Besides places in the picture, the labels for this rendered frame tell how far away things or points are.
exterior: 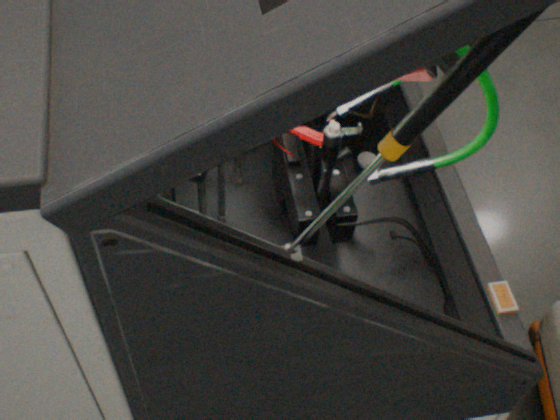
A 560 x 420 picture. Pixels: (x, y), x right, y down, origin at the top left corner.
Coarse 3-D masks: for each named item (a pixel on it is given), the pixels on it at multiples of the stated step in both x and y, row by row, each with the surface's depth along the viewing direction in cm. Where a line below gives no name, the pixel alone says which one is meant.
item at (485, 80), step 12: (468, 48) 73; (480, 84) 76; (492, 84) 76; (492, 96) 77; (492, 108) 78; (492, 120) 79; (492, 132) 81; (468, 144) 84; (480, 144) 83; (444, 156) 87; (456, 156) 86
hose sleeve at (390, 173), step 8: (424, 160) 88; (432, 160) 88; (384, 168) 92; (392, 168) 91; (400, 168) 90; (408, 168) 89; (416, 168) 89; (424, 168) 88; (432, 168) 88; (384, 176) 91; (392, 176) 91; (400, 176) 90
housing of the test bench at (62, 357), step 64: (0, 0) 54; (0, 64) 50; (0, 128) 46; (0, 192) 44; (0, 256) 50; (64, 256) 52; (0, 320) 58; (64, 320) 59; (0, 384) 67; (64, 384) 70
